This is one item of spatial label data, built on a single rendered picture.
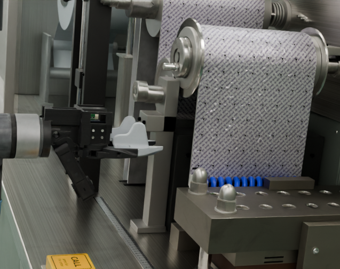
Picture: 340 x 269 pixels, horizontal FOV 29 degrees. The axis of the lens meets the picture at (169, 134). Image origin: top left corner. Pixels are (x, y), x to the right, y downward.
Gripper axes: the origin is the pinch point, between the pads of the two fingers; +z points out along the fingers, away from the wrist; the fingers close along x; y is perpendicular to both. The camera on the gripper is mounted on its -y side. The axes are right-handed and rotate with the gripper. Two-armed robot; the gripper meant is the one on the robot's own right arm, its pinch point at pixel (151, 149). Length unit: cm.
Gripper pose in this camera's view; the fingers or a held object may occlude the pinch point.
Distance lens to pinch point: 120.0
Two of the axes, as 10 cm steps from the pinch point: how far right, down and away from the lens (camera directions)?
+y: 0.9, -9.8, -2.0
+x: -3.3, -2.1, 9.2
